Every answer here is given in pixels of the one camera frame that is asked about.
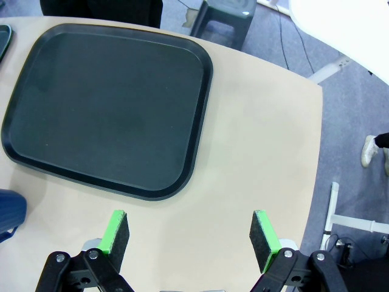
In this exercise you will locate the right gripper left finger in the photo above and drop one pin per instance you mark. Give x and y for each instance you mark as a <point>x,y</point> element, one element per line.
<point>115,243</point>

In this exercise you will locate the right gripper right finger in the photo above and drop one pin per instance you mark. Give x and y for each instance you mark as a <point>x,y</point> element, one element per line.
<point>263,240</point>

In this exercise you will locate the white metal table leg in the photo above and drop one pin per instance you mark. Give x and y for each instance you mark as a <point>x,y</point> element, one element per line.
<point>332,207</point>

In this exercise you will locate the blue mug yellow inside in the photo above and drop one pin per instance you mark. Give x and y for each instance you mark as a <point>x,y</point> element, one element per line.
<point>10,210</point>

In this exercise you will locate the black floor equipment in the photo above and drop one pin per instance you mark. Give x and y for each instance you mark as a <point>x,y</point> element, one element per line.
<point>370,276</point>

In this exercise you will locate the black plastic tray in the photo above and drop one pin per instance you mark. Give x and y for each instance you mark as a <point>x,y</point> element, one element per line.
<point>3,39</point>
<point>106,115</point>

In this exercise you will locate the white sneaker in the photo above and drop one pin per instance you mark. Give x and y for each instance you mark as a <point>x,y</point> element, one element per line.
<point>368,152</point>

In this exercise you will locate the black trouser leg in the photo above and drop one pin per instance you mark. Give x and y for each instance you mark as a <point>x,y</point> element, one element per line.
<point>382,140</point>

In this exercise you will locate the white table foot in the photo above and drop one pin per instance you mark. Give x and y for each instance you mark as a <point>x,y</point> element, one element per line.
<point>331,68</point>

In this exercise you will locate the dark grey plastic stool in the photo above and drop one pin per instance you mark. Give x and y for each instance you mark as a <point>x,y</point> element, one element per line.
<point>225,18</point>

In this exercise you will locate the white table with tumbler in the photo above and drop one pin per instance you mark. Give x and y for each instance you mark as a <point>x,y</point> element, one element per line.
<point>349,24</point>

